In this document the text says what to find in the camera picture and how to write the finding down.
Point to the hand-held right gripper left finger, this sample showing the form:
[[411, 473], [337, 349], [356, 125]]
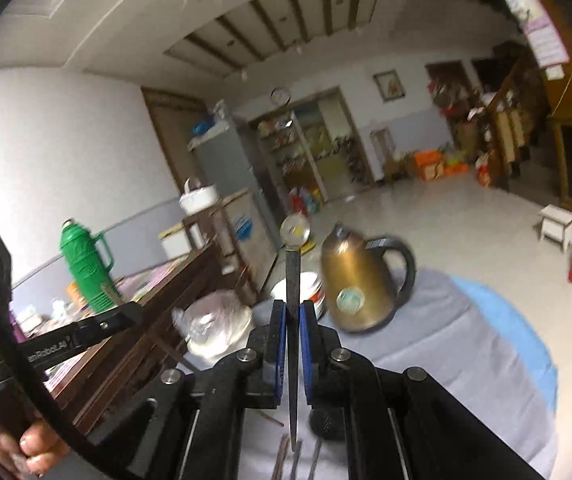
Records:
[[278, 345]]

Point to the dark wooden cabinet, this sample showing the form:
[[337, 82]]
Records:
[[130, 355]]

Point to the grey appliance blue sticker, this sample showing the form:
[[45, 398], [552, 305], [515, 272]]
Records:
[[251, 250]]

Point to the clear plastic bag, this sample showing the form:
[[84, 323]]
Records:
[[205, 312]]

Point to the red and white carton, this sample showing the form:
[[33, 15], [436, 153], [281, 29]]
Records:
[[483, 170]]

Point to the red and white bowl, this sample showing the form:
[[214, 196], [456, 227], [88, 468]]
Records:
[[278, 290]]

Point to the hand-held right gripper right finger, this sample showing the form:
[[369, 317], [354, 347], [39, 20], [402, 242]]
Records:
[[309, 345]]

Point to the white cardboard box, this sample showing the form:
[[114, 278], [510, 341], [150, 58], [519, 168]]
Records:
[[175, 242]]

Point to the wall calendar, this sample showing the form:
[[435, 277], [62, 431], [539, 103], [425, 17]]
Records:
[[536, 20]]

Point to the orange box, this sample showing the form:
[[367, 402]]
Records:
[[430, 165]]

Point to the brown chopstick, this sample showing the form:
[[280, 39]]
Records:
[[282, 460]]

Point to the shelf of goods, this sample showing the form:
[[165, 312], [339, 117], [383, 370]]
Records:
[[296, 155]]

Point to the brown wooden door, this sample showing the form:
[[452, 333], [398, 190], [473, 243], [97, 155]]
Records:
[[170, 135]]

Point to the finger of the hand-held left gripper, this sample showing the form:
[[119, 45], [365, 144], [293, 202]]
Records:
[[110, 320]]

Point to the grey refrigerator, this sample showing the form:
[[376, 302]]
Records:
[[220, 160]]

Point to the person's left hand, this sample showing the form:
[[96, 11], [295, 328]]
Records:
[[40, 447]]

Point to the round wall clock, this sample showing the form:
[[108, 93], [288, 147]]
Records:
[[280, 96]]

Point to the blue bag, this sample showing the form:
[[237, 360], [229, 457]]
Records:
[[204, 126]]

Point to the small white stool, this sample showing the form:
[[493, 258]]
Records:
[[558, 222]]

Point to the grey towel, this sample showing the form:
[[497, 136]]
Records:
[[441, 360]]

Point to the gold metal kettle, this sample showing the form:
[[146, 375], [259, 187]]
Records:
[[361, 280]]

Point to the green thermos flask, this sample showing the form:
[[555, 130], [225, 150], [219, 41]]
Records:
[[88, 265]]

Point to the framed wall picture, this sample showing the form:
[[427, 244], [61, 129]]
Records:
[[390, 86]]

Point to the blue tablecloth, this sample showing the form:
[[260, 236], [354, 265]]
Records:
[[516, 330]]

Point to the metal spoon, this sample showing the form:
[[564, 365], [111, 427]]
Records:
[[293, 280]]

